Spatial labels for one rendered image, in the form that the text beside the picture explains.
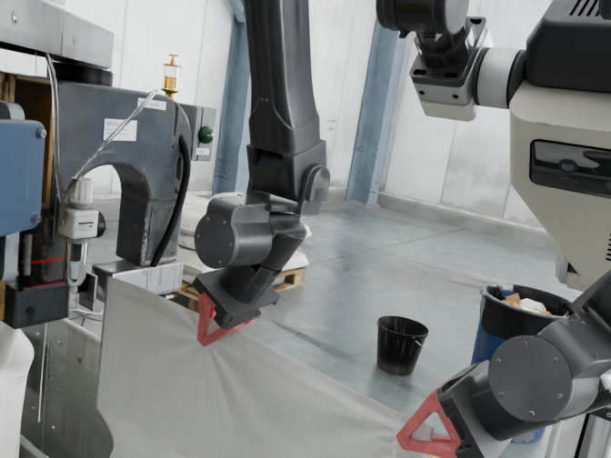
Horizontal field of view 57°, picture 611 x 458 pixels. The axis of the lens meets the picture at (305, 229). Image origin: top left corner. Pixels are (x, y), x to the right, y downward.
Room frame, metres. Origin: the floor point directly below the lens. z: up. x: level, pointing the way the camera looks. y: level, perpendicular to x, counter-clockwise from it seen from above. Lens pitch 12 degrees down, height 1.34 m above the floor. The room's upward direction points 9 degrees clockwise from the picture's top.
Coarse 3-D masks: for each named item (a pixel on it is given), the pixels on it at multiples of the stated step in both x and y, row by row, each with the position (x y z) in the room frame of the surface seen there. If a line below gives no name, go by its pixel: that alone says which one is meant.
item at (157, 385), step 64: (128, 320) 0.73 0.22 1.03; (192, 320) 0.67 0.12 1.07; (128, 384) 0.73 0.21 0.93; (192, 384) 0.66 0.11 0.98; (256, 384) 0.60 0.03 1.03; (320, 384) 0.55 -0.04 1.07; (128, 448) 0.70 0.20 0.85; (192, 448) 0.66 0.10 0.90; (256, 448) 0.59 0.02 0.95; (320, 448) 0.54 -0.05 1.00; (384, 448) 0.50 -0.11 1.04
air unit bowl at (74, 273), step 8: (64, 248) 0.70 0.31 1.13; (72, 248) 0.70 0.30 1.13; (80, 248) 0.70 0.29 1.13; (64, 256) 0.70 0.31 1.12; (72, 256) 0.70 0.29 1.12; (80, 256) 0.70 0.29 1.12; (64, 264) 0.70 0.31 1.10; (72, 264) 0.70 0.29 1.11; (80, 264) 0.70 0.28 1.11; (64, 272) 0.70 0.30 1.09; (72, 272) 0.70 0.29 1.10; (80, 272) 0.70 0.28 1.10; (64, 280) 0.70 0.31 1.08; (72, 280) 0.70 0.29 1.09; (80, 280) 0.70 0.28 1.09
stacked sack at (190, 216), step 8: (184, 208) 3.58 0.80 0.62; (192, 208) 3.59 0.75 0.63; (200, 208) 3.70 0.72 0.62; (184, 216) 3.48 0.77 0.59; (192, 216) 3.46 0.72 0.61; (200, 216) 3.44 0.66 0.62; (184, 224) 3.44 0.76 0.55; (192, 224) 3.41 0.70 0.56; (184, 232) 3.46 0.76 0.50; (192, 232) 3.40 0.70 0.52
